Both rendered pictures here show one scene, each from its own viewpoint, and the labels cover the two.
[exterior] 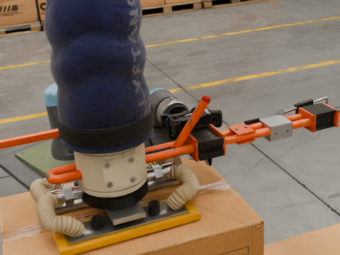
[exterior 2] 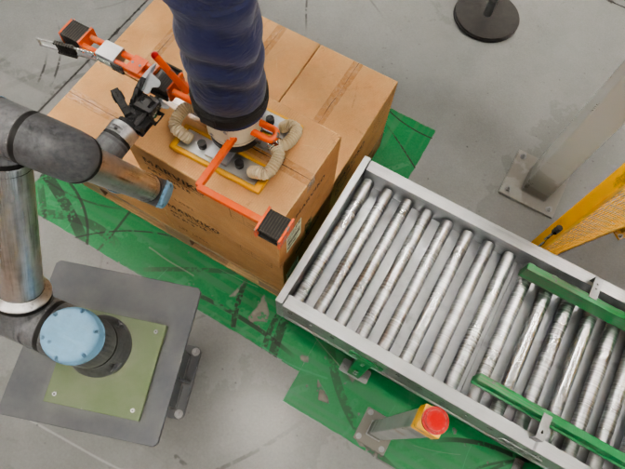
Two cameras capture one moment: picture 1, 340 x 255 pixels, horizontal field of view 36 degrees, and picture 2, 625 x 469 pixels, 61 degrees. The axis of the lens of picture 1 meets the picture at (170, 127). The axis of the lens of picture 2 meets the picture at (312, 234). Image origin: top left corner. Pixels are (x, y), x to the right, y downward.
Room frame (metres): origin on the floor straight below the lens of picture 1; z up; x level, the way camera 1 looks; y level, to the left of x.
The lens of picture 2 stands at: (1.62, 0.99, 2.46)
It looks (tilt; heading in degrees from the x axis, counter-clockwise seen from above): 68 degrees down; 224
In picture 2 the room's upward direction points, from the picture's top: 6 degrees clockwise
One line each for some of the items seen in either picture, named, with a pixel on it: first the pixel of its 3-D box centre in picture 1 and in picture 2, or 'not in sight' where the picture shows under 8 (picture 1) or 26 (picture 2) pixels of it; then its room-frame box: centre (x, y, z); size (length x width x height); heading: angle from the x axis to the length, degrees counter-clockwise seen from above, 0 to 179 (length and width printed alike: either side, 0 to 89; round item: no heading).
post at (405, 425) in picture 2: not in sight; (396, 427); (1.30, 1.19, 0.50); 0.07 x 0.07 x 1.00; 19
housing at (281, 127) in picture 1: (275, 127); (111, 55); (1.30, -0.29, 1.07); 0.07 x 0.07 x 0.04; 20
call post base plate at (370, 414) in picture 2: not in sight; (376, 430); (1.30, 1.19, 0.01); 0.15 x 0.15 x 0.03; 19
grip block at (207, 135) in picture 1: (204, 142); (166, 81); (1.23, -0.09, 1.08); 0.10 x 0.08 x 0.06; 20
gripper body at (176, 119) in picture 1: (181, 124); (140, 113); (1.36, -0.03, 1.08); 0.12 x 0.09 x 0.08; 20
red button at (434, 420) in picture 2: not in sight; (434, 421); (1.30, 1.19, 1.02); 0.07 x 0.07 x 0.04
